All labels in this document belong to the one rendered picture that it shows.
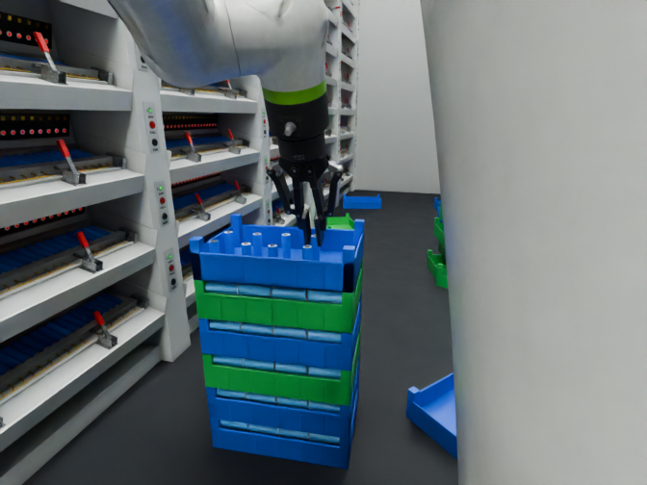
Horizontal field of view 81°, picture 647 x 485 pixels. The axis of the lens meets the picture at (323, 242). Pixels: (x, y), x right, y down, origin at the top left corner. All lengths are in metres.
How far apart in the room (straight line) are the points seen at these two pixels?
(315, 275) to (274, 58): 0.35
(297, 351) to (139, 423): 0.48
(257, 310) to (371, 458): 0.41
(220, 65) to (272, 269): 0.34
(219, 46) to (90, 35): 0.65
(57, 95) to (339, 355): 0.72
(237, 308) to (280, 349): 0.11
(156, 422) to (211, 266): 0.48
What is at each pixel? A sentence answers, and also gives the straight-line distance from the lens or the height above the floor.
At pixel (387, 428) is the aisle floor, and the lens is 1.00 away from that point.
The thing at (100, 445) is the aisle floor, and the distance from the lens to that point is 1.08.
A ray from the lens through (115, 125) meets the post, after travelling 1.10.
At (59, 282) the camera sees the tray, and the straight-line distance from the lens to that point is 0.96.
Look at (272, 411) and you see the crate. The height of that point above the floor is 0.12.
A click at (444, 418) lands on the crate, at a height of 0.00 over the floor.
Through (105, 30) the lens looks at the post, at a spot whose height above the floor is 0.88.
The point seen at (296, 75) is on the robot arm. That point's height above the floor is 0.74.
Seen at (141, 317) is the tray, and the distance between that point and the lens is 1.16.
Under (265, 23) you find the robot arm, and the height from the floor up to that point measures 0.79.
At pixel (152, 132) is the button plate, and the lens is 1.09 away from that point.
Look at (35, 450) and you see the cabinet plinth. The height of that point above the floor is 0.05.
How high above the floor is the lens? 0.69
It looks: 18 degrees down
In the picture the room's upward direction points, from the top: straight up
